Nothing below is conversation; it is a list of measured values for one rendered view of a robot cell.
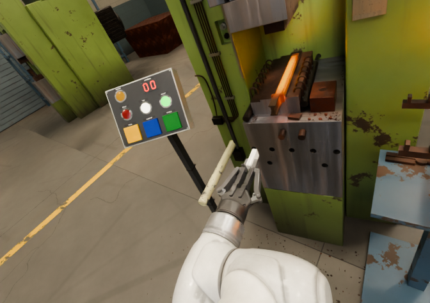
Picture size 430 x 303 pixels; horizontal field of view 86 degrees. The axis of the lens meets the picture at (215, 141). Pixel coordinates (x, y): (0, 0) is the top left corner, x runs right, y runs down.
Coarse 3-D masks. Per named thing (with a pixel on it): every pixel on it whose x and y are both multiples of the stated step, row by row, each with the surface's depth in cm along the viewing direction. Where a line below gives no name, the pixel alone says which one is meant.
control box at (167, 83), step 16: (144, 80) 102; (160, 80) 101; (176, 80) 102; (112, 96) 106; (128, 96) 104; (144, 96) 103; (160, 96) 102; (176, 96) 101; (112, 112) 107; (160, 112) 103; (192, 128) 106; (128, 144) 108
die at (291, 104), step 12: (276, 60) 122; (288, 60) 113; (300, 60) 110; (276, 72) 109; (264, 84) 106; (276, 84) 101; (288, 84) 95; (300, 84) 93; (264, 96) 96; (288, 96) 90; (300, 96) 90; (252, 108) 100; (264, 108) 97; (288, 108) 93; (300, 108) 91
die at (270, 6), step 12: (240, 0) 73; (252, 0) 72; (264, 0) 70; (276, 0) 69; (288, 0) 71; (228, 12) 77; (240, 12) 75; (252, 12) 74; (264, 12) 72; (276, 12) 71; (288, 12) 71; (228, 24) 80; (240, 24) 78; (252, 24) 76; (264, 24) 75
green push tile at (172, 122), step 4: (176, 112) 101; (164, 116) 102; (168, 116) 102; (172, 116) 102; (176, 116) 102; (164, 120) 103; (168, 120) 102; (172, 120) 102; (176, 120) 102; (164, 124) 103; (168, 124) 103; (172, 124) 102; (176, 124) 102; (180, 124) 102; (168, 128) 103; (172, 128) 103; (176, 128) 102
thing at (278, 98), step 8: (296, 56) 111; (288, 64) 107; (288, 72) 101; (288, 80) 98; (280, 88) 93; (272, 96) 90; (280, 96) 89; (272, 104) 84; (280, 104) 89; (272, 112) 85
